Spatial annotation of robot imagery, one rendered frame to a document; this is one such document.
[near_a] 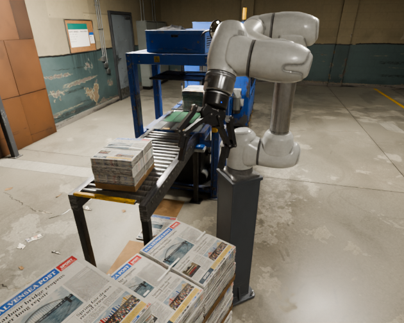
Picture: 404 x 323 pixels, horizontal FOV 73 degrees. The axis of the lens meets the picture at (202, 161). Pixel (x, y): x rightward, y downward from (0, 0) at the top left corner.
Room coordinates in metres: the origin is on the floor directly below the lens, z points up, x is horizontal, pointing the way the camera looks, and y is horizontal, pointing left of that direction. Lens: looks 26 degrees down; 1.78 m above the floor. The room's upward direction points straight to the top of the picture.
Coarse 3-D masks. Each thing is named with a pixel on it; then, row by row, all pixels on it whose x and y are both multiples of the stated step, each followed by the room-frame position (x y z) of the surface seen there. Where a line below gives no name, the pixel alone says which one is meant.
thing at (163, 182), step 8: (192, 136) 2.57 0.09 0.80; (192, 144) 2.40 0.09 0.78; (192, 152) 2.41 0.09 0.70; (176, 160) 2.01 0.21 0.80; (184, 160) 2.15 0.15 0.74; (168, 168) 1.88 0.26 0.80; (176, 168) 1.95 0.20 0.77; (168, 176) 1.76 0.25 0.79; (176, 176) 1.94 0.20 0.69; (160, 184) 1.64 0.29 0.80; (168, 184) 1.75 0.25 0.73; (152, 192) 1.53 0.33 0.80; (160, 192) 1.61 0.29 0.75; (144, 200) 1.44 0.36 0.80; (152, 200) 1.47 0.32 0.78; (160, 200) 1.60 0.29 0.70; (144, 208) 1.38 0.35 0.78; (152, 208) 1.46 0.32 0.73; (144, 216) 1.38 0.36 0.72
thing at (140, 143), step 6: (120, 138) 1.92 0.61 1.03; (126, 138) 1.91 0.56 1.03; (132, 138) 1.91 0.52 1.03; (138, 138) 1.91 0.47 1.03; (108, 144) 1.80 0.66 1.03; (114, 144) 1.80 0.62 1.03; (120, 144) 1.80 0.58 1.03; (126, 144) 1.80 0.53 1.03; (132, 144) 1.80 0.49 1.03; (138, 144) 1.80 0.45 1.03; (144, 144) 1.79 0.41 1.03; (150, 144) 1.86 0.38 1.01; (144, 150) 1.75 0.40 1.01; (150, 150) 1.84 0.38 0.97; (150, 156) 1.83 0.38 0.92; (150, 162) 1.81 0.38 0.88
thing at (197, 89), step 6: (186, 90) 3.49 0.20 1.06; (192, 90) 3.49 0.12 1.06; (198, 90) 3.49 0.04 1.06; (186, 96) 3.48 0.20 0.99; (192, 96) 3.46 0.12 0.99; (198, 96) 3.44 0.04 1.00; (186, 102) 3.49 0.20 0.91; (192, 102) 3.46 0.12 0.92; (198, 102) 3.45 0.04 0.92; (186, 108) 3.48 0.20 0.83
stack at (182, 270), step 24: (168, 240) 1.05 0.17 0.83; (192, 240) 1.05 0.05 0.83; (216, 240) 1.05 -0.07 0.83; (144, 264) 0.90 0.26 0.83; (168, 264) 0.90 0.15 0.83; (192, 264) 0.90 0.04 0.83; (216, 264) 0.90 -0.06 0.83; (144, 288) 0.77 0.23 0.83; (168, 288) 0.77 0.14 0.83; (192, 288) 0.77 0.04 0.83; (216, 288) 0.86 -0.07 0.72; (168, 312) 0.67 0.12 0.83; (192, 312) 0.70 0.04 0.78; (216, 312) 0.87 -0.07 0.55
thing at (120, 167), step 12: (96, 156) 1.60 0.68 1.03; (108, 156) 1.59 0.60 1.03; (120, 156) 1.59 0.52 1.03; (132, 156) 1.59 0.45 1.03; (96, 168) 1.57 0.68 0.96; (108, 168) 1.56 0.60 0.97; (120, 168) 1.54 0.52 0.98; (132, 168) 1.54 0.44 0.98; (96, 180) 1.57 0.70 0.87; (108, 180) 1.56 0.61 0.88; (120, 180) 1.54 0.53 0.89; (132, 180) 1.53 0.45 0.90
